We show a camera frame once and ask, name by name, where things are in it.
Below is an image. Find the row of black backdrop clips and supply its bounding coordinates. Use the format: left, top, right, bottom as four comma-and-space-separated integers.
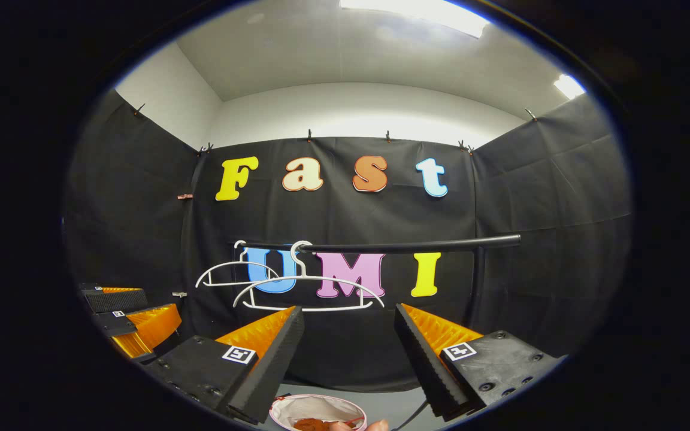
132, 103, 538, 155

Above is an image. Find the small white clothes hanger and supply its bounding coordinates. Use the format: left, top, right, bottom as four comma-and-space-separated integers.
195, 241, 280, 288

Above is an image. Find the white laundry hamper pink rim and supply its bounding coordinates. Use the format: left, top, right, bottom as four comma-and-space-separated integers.
269, 393, 368, 431

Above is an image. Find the large white clothes hanger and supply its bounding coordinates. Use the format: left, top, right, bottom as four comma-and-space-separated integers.
232, 241, 386, 312

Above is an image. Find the black cable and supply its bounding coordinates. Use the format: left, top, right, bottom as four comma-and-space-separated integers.
390, 400, 429, 431

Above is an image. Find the black clothes rail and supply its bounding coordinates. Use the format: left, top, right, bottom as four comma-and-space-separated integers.
234, 235, 521, 330

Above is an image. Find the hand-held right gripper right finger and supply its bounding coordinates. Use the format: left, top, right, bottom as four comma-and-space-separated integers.
394, 303, 567, 421

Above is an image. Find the orange corduroy jacket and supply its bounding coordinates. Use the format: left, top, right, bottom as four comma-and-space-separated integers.
292, 417, 337, 431

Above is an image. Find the black backdrop cloth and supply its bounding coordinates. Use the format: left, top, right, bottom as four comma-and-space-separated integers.
63, 90, 632, 393

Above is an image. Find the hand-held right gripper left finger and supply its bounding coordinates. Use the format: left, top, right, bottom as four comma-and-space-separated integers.
144, 305, 305, 424

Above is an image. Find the long ceiling light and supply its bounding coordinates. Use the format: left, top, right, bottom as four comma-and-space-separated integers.
339, 0, 491, 38

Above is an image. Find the small ceiling light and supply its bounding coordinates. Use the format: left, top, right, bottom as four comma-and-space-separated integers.
553, 74, 586, 100

